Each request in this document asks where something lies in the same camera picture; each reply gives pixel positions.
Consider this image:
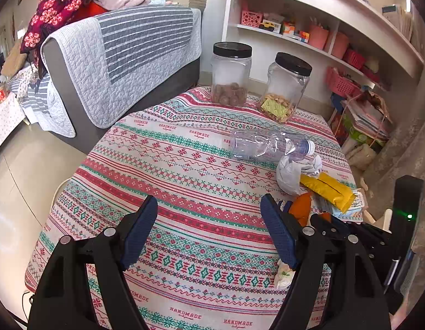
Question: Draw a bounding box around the orange peel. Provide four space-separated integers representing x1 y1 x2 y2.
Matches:
288 192 333 227

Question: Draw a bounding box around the white shelf unit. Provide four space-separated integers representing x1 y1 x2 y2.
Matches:
221 0 425 90

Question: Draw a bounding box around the pink pen cup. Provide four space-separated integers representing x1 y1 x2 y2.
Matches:
308 23 329 50

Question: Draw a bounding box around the white dotted side table cloth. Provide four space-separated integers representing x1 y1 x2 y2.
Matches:
0 93 26 157

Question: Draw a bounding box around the beige cloth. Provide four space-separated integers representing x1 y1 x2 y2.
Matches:
1 39 26 76

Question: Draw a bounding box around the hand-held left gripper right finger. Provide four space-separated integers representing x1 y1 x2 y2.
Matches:
260 194 392 330

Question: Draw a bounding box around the small pink perforated basket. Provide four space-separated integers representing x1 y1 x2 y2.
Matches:
241 10 264 28

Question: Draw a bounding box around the green and white box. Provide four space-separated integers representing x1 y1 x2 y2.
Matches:
348 124 388 145

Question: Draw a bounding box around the grey striped quilted sofa cover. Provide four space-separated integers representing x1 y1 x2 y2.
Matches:
10 72 77 138
41 7 203 129

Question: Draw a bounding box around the red floral blanket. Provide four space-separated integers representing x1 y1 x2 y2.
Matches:
20 0 96 76

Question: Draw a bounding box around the light blue drink carton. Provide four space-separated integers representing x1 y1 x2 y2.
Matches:
312 189 368 221

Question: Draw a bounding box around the clear jar with brown nuts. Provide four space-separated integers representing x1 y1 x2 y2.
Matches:
211 42 252 107

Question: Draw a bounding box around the white plastic bag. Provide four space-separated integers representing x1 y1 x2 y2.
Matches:
276 154 323 196

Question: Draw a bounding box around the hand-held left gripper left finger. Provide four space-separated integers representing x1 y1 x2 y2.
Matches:
27 195 159 330

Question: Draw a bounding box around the stack of papers and folders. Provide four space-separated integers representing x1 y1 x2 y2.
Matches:
340 91 393 141

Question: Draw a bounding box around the clear jar with crackers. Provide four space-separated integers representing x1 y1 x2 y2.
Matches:
257 52 313 123

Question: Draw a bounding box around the yellow snack packet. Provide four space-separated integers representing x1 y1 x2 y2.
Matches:
299 172 357 214

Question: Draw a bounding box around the white lace curtain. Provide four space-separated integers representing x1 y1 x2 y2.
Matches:
364 0 425 248

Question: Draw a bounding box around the dark pink basket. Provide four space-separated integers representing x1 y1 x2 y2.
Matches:
343 49 366 70

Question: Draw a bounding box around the white tissue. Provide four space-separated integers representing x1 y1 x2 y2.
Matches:
274 259 297 289

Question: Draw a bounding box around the large pink basket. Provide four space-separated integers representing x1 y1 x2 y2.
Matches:
325 67 362 98

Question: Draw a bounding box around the pink bucket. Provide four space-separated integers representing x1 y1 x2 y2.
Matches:
331 32 351 60

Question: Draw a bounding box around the white cloth bag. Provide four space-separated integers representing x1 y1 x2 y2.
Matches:
345 142 378 171

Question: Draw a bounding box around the crushed clear plastic bottle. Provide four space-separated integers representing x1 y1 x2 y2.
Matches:
230 129 316 162

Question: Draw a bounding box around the row of upright books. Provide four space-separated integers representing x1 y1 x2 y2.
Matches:
382 3 414 43

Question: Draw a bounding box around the dark grey sofa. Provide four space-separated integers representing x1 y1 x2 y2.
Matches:
0 7 203 155

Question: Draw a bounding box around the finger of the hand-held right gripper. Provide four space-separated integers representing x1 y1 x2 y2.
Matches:
310 214 352 238

